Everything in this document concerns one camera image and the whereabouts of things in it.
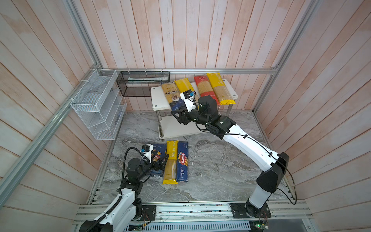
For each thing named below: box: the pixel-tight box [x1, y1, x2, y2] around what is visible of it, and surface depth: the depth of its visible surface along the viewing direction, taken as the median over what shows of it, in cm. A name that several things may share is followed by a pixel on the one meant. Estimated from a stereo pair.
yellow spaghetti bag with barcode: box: [173, 77, 195, 94], surface depth 87 cm
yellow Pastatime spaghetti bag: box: [162, 140, 179, 185], surface depth 88 cm
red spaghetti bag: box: [193, 75, 221, 106], surface depth 85 cm
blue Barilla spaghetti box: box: [175, 141, 189, 183], surface depth 89 cm
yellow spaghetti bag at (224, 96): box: [206, 72, 236, 105], surface depth 83 cm
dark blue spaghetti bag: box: [161, 82, 186, 112], surface depth 80 cm
